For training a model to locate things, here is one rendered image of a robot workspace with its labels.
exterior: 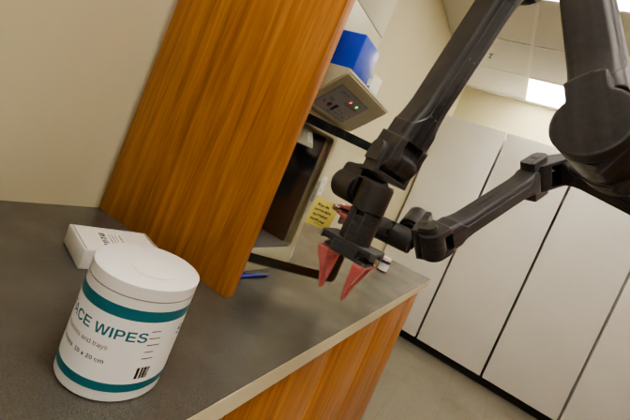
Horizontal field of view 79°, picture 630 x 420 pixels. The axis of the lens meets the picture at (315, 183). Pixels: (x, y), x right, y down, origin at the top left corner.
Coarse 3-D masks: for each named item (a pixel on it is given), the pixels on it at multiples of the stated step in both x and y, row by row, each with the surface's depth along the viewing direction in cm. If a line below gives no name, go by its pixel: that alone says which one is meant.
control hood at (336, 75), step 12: (336, 72) 87; (348, 72) 86; (324, 84) 88; (336, 84) 89; (348, 84) 91; (360, 84) 93; (360, 96) 98; (372, 96) 101; (312, 108) 99; (372, 108) 107; (384, 108) 110; (336, 120) 107; (348, 120) 110; (360, 120) 113; (372, 120) 115
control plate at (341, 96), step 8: (336, 88) 90; (344, 88) 92; (328, 96) 93; (336, 96) 94; (344, 96) 95; (352, 96) 97; (320, 104) 95; (336, 104) 98; (344, 104) 100; (352, 104) 101; (360, 104) 102; (328, 112) 101; (336, 112) 103; (344, 112) 104; (352, 112) 106; (344, 120) 109
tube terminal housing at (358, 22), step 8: (352, 8) 98; (360, 8) 101; (352, 16) 100; (360, 16) 103; (352, 24) 101; (360, 24) 104; (368, 24) 108; (360, 32) 106; (368, 32) 110; (376, 32) 113; (376, 40) 115; (376, 48) 117; (312, 112) 101; (328, 120) 110; (248, 264) 104; (256, 264) 107
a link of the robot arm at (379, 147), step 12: (372, 144) 64; (384, 144) 62; (372, 156) 62; (384, 156) 62; (348, 168) 71; (360, 168) 68; (372, 168) 62; (336, 180) 71; (348, 180) 68; (384, 180) 67; (408, 180) 66; (336, 192) 71; (348, 192) 68
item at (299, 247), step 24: (312, 120) 94; (312, 144) 96; (336, 144) 98; (360, 144) 101; (288, 168) 94; (312, 168) 97; (336, 168) 100; (288, 192) 96; (312, 192) 99; (288, 216) 97; (336, 216) 103; (264, 240) 96; (288, 240) 99; (312, 240) 102; (264, 264) 98; (288, 264) 101; (312, 264) 104; (336, 264) 107
